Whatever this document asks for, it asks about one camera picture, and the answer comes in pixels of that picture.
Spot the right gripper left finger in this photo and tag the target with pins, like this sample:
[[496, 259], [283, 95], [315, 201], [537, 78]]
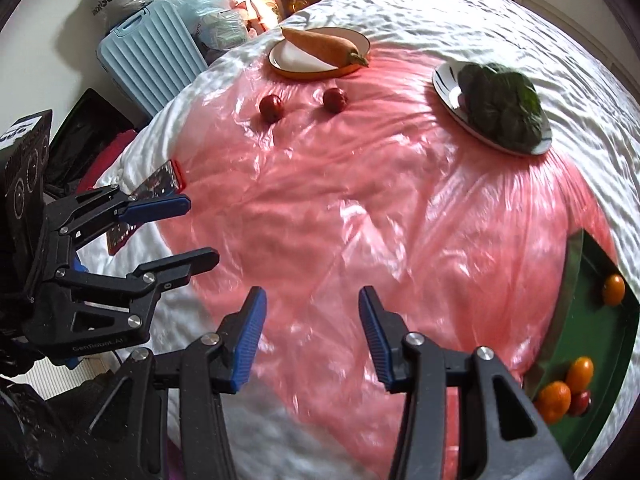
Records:
[[215, 364]]

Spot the clear plastic bag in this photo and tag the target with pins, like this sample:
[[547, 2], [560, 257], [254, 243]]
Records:
[[217, 24]]

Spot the red plum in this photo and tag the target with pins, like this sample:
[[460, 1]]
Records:
[[580, 404], [334, 100], [271, 108]]

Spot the bumpy mandarin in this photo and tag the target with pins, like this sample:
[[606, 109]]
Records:
[[553, 401]]

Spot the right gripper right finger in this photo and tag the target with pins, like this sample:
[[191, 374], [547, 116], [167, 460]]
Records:
[[411, 363]]

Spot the green leafy vegetable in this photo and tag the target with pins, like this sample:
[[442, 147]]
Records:
[[503, 105]]

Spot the small orange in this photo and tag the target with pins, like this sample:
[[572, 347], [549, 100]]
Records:
[[613, 290]]

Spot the light blue suitcase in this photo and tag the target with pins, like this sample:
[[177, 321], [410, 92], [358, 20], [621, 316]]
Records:
[[151, 56]]

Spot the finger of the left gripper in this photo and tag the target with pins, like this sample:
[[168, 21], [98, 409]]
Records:
[[138, 212], [170, 267]]

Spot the white striped plate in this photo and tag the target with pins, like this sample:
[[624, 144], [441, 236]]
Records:
[[446, 86]]

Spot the snack packages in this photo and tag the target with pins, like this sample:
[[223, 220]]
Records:
[[259, 16]]

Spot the red foil package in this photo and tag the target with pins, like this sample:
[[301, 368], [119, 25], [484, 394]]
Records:
[[167, 180]]

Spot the green tray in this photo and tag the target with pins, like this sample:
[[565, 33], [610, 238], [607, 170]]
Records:
[[583, 325]]

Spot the pink plastic sheet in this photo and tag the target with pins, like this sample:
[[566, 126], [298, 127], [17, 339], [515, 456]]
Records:
[[465, 242]]

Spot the carrot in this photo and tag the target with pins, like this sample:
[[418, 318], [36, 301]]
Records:
[[337, 51]]

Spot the orange rimmed plate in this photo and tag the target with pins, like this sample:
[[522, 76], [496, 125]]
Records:
[[290, 62]]

